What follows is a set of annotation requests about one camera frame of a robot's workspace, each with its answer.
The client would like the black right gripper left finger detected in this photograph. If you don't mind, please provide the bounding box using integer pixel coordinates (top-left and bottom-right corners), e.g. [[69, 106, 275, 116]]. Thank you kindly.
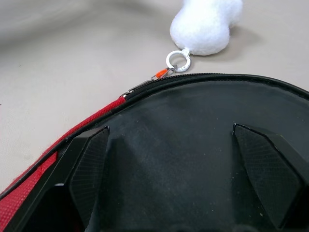
[[9, 125, 111, 232]]

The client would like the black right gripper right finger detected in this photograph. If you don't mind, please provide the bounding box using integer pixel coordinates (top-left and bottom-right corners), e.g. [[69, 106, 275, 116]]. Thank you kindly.
[[232, 123, 309, 229]]

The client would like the black and red paddle case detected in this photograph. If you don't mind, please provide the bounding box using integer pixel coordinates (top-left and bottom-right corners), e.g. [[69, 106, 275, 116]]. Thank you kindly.
[[0, 72, 309, 232]]

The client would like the white plush keychain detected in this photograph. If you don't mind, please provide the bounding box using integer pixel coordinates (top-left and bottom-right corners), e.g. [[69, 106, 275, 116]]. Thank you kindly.
[[166, 0, 244, 73]]

